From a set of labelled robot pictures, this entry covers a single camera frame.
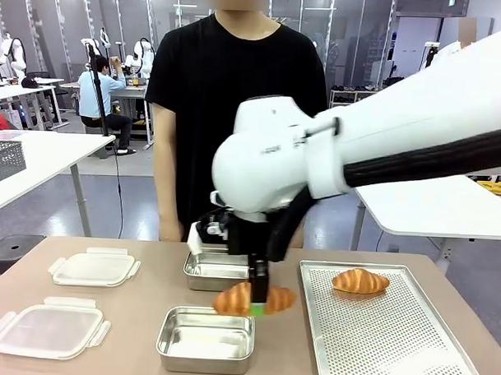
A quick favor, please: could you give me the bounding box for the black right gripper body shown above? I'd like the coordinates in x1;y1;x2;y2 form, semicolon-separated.
197;208;272;266

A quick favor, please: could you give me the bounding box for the golden brown croissant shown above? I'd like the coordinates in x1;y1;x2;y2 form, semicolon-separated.
331;267;392;296
212;280;298;320

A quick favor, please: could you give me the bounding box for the person's right forearm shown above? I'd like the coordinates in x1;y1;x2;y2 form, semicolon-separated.
149;102;185;229

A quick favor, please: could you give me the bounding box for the rectangular stainless steel container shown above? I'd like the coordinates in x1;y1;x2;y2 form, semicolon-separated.
182;245;254;294
155;303;257;375

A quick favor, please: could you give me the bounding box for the person's right hand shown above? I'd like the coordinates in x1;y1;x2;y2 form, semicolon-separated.
157;220;184;243

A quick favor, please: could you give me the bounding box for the perforated metal baking tray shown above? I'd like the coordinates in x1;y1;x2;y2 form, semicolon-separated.
295;259;496;375

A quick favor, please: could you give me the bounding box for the person in black t-shirt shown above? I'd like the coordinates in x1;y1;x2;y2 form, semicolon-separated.
139;0;333;248

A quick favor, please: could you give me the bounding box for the translucent white clip lid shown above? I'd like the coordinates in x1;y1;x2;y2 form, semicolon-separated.
46;244;143;289
0;294;114;363

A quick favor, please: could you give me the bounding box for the shoe rack with shoes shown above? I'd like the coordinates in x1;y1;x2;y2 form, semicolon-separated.
328;81;381;110

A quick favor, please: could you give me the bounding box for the seated person in blue shirt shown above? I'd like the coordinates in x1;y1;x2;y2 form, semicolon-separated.
74;53;141;156

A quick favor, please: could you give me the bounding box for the white rounded table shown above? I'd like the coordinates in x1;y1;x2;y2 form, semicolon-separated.
349;169;501;271

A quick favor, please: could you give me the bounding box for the white side table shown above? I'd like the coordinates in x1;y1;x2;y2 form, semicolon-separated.
0;128;117;238

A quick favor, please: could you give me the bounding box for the black round stool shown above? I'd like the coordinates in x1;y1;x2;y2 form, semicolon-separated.
0;232;47;291

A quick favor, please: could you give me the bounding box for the grey mesh basket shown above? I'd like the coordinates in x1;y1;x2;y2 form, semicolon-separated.
0;138;28;184

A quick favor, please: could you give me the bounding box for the white background desk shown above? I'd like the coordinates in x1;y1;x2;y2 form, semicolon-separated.
0;74;72;132

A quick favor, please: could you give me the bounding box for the yellow black box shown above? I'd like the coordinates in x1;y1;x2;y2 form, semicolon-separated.
475;175;501;201

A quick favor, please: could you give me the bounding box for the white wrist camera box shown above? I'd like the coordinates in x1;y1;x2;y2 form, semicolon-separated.
186;220;211;257

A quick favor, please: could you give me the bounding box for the black corrugated cable bundle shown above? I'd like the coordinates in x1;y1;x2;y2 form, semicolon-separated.
266;117;501;271

